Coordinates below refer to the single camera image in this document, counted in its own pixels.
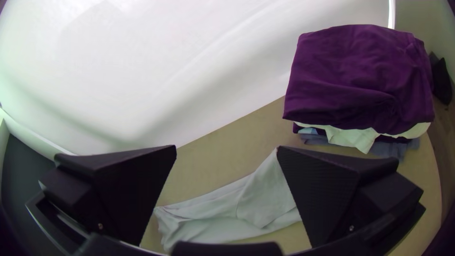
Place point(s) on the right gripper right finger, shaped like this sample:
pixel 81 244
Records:
pixel 327 195

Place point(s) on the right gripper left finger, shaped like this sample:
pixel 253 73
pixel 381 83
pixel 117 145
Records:
pixel 121 192

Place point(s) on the pile of folded clothes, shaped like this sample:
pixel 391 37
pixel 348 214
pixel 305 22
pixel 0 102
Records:
pixel 355 78

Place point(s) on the grey t-shirt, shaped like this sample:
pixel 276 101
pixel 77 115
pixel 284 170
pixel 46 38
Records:
pixel 231 209

